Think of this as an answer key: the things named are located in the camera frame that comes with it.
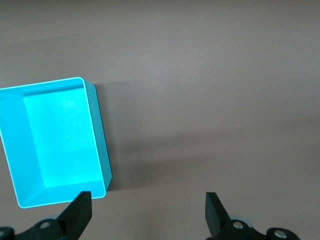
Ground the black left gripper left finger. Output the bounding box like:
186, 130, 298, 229
14, 190, 93, 240

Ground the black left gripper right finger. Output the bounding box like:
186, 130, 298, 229
205, 191, 301, 240

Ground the turquoise plastic bin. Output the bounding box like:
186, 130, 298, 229
0, 76, 113, 209

